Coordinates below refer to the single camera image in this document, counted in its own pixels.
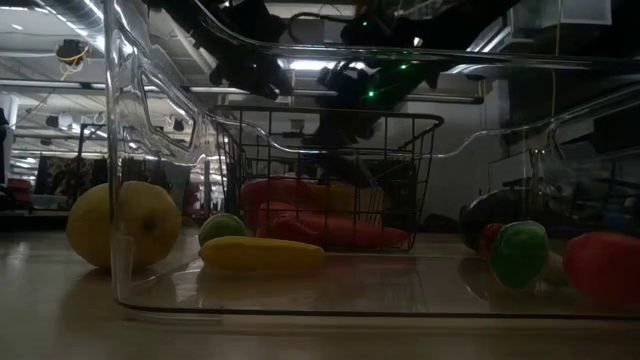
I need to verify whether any yellow lemon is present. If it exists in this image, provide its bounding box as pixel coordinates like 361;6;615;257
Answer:
65;179;183;270

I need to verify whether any small red toy vegetable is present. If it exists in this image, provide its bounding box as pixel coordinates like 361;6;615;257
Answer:
480;222;507;261

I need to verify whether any yellow black cord reel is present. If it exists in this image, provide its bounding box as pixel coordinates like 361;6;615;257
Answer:
53;38;92;81

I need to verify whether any black wire basket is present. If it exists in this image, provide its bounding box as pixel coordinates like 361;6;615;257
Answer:
213;103;445;253

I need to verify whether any orange carrot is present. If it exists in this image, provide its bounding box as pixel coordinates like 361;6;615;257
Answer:
254;199;412;251

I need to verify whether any silver ventilation duct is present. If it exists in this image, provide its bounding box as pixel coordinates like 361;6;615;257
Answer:
42;0;109;34

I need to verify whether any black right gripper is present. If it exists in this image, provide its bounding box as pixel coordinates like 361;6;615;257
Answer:
313;58;407;190

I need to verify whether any small red-capped mushroom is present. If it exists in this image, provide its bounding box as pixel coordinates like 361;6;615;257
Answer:
562;230;640;307

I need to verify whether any clear plastic bin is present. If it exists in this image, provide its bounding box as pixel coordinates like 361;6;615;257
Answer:
102;0;640;321

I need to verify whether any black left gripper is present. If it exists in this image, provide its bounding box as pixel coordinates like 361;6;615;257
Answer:
207;29;294;100

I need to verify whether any red crate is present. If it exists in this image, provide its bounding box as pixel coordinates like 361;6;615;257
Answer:
5;178;34;204

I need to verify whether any yellow bell pepper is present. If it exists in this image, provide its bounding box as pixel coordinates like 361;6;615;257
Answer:
304;182;385;217

